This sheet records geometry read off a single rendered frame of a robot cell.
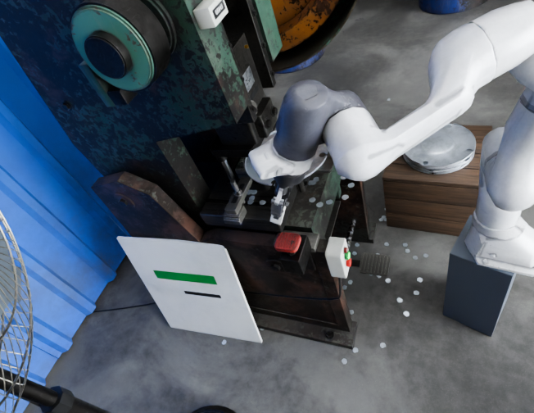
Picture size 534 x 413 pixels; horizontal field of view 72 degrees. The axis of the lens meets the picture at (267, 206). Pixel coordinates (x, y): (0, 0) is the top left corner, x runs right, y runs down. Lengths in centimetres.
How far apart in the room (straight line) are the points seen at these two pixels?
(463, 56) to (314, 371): 130
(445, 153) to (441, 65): 104
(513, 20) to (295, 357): 138
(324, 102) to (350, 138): 7
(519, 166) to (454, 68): 38
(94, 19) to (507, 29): 72
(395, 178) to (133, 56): 122
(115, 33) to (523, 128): 87
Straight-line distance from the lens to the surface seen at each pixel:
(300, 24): 137
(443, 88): 71
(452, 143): 178
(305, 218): 122
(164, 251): 152
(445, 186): 170
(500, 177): 104
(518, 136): 101
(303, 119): 64
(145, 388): 195
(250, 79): 113
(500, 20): 77
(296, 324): 172
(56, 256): 215
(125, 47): 81
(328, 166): 116
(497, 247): 128
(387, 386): 162
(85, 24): 85
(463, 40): 75
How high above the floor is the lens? 156
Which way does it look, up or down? 45 degrees down
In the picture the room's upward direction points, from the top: 24 degrees counter-clockwise
